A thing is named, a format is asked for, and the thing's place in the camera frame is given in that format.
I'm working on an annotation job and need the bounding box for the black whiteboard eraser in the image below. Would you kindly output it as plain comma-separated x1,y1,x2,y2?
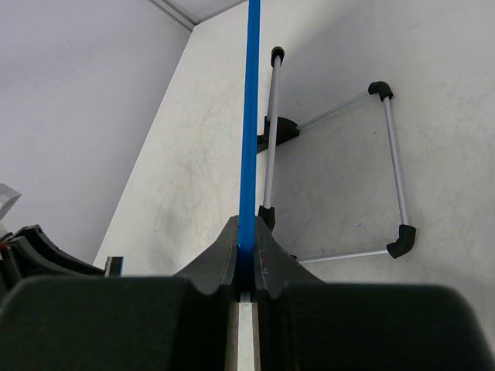
104,257,124,277

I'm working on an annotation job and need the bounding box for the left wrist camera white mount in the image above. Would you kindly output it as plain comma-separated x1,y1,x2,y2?
0,183,21,220

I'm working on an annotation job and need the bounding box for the left aluminium frame post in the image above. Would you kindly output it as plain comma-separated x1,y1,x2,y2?
149,0,200,32

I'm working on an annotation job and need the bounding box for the blue framed whiteboard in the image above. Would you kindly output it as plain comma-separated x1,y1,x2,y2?
236,0,262,371

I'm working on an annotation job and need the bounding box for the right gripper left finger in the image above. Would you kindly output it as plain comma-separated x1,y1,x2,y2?
1,217,238,370

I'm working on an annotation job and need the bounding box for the whiteboard metal wire stand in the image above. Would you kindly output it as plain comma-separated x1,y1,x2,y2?
258,47,417,264

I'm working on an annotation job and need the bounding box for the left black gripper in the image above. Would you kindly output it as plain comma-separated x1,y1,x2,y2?
1,225,105,292

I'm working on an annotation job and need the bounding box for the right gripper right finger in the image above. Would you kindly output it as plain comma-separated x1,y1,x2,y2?
253,219,494,370

